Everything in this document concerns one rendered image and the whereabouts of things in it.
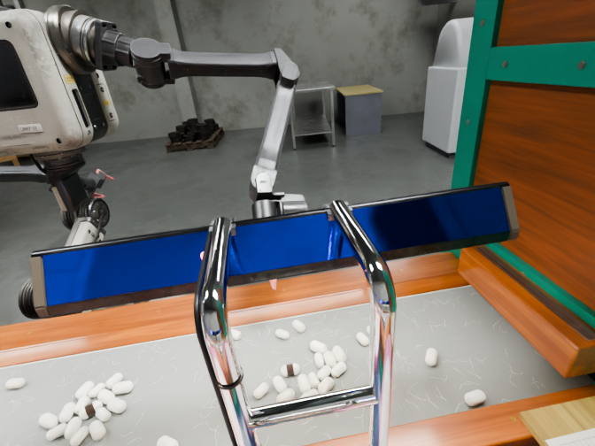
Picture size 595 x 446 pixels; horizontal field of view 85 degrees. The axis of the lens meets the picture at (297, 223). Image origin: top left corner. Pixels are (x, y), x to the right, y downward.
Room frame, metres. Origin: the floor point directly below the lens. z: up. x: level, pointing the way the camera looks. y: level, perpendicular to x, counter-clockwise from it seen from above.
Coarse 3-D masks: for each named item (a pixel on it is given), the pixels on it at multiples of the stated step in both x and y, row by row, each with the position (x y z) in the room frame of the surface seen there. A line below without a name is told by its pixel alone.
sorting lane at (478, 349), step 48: (192, 336) 0.55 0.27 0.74; (336, 336) 0.51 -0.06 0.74; (432, 336) 0.48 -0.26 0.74; (480, 336) 0.47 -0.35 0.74; (0, 384) 0.48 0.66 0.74; (48, 384) 0.46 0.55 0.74; (96, 384) 0.45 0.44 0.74; (144, 384) 0.44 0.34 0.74; (192, 384) 0.43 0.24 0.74; (288, 384) 0.41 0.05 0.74; (336, 384) 0.39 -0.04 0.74; (432, 384) 0.37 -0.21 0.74; (480, 384) 0.36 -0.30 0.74; (528, 384) 0.36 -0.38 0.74; (576, 384) 0.35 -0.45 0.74; (0, 432) 0.37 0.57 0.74; (144, 432) 0.34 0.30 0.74; (192, 432) 0.33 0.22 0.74; (288, 432) 0.32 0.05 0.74; (336, 432) 0.31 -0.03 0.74
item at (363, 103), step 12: (348, 96) 5.51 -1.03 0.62; (360, 96) 5.50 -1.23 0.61; (372, 96) 5.49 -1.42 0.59; (348, 108) 5.51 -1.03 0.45; (360, 108) 5.50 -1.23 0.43; (372, 108) 5.49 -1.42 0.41; (348, 120) 5.51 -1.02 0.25; (360, 120) 5.50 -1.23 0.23; (372, 120) 5.49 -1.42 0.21; (348, 132) 5.51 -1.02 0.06; (360, 132) 5.50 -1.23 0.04; (372, 132) 5.49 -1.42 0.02
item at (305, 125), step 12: (300, 84) 5.88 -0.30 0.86; (312, 84) 5.64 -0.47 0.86; (324, 84) 5.39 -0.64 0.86; (324, 96) 6.68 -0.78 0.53; (324, 108) 6.68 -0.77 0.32; (300, 120) 6.13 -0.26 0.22; (312, 120) 6.01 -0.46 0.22; (324, 120) 5.88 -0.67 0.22; (300, 132) 5.13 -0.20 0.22; (312, 132) 5.05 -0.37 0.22; (324, 132) 4.96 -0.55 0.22
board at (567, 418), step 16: (576, 400) 0.30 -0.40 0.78; (592, 400) 0.30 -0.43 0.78; (528, 416) 0.28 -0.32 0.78; (544, 416) 0.28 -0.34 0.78; (560, 416) 0.28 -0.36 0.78; (576, 416) 0.28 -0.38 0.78; (592, 416) 0.27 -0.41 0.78; (544, 432) 0.26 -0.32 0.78; (560, 432) 0.26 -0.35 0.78; (576, 432) 0.25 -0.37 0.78
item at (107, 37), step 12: (96, 24) 0.98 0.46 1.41; (108, 24) 1.02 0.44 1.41; (96, 36) 0.98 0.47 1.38; (108, 36) 0.99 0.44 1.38; (120, 36) 1.02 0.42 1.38; (96, 48) 0.98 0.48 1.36; (108, 48) 0.98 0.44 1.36; (120, 48) 0.99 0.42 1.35; (96, 60) 0.98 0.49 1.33; (108, 60) 1.00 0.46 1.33; (120, 60) 1.00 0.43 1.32; (132, 60) 1.02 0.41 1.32
